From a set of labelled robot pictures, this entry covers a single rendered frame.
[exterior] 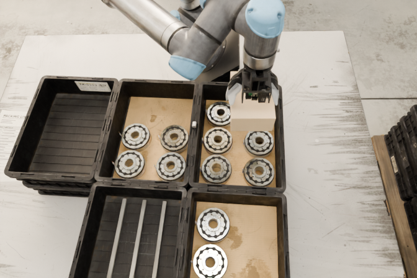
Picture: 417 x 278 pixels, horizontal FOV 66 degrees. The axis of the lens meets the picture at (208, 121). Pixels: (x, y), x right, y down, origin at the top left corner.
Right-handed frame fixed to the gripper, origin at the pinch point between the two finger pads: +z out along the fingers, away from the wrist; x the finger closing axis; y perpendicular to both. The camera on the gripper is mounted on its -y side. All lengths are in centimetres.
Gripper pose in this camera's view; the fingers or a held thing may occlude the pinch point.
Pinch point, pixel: (251, 97)
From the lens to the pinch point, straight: 93.9
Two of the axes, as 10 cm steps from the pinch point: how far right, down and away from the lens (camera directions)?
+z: 0.4, 4.8, 8.8
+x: 10.0, 0.0, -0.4
